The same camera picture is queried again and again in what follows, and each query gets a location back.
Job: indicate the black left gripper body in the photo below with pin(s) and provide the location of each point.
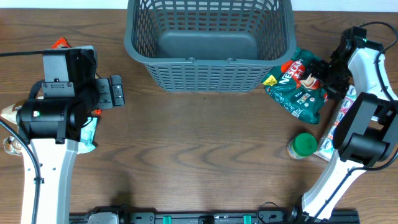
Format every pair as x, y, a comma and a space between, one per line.
100, 91

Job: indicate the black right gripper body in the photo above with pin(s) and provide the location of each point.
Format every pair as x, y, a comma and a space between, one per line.
325, 78

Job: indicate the green Nescafe coffee bag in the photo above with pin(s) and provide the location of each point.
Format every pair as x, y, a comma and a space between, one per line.
303, 97

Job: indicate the Kleenex tissue multipack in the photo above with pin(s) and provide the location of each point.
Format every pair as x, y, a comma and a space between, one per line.
325, 146

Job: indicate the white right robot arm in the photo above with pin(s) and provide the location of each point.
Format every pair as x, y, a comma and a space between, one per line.
365, 139

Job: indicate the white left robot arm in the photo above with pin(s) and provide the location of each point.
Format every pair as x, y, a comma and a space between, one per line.
49, 126

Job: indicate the red spaghetti pasta package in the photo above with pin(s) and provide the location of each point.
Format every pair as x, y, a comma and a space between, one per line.
63, 43

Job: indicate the teal small wrapped packet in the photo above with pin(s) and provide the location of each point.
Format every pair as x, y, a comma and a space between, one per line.
87, 135

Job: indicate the green lid jar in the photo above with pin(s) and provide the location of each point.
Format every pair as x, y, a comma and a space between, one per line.
302, 146

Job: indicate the grey plastic basket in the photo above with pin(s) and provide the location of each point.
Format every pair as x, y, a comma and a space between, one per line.
210, 45

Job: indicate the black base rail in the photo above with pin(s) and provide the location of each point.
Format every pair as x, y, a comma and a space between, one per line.
115, 214

